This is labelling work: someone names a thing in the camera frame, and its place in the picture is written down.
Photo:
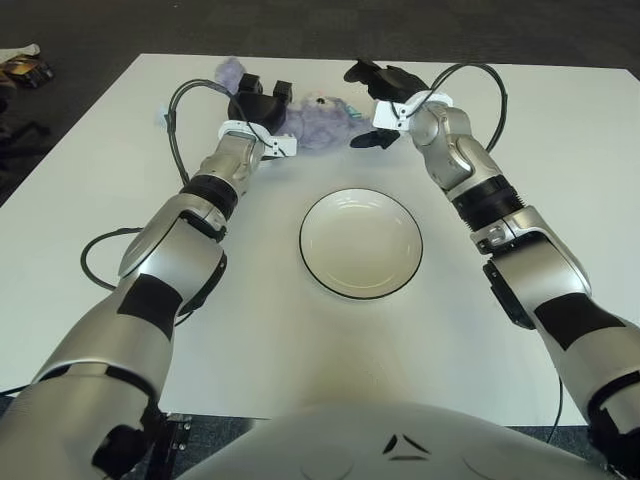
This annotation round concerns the black bracket with screws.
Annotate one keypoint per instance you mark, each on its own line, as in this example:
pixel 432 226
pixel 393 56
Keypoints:
pixel 179 432

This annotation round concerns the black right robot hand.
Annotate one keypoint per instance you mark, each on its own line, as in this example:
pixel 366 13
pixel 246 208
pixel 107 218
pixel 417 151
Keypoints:
pixel 395 82

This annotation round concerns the white plate with black rim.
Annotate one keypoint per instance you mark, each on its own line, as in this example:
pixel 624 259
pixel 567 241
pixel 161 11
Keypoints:
pixel 361 245

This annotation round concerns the purple plush rabbit doll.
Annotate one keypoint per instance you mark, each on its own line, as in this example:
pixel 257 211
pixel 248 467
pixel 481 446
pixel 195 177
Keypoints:
pixel 320 125

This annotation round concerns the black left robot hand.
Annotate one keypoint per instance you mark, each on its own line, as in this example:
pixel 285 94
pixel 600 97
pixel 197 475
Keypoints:
pixel 260 110

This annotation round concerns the black chair base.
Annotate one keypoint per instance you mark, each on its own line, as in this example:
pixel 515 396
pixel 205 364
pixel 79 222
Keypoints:
pixel 25 132

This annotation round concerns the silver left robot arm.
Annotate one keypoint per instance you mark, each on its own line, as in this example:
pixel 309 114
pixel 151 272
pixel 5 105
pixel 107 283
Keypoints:
pixel 160 250

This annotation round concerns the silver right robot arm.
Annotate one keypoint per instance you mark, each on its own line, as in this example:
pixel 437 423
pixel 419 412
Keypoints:
pixel 530 250

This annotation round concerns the grey robot torso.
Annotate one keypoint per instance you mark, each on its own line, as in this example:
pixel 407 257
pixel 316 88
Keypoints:
pixel 400 445

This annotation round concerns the dark cardboard box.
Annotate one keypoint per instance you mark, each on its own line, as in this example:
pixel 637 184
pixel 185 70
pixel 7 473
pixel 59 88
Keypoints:
pixel 27 72

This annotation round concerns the white crumpled cloth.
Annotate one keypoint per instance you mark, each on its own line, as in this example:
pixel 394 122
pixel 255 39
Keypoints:
pixel 17 54

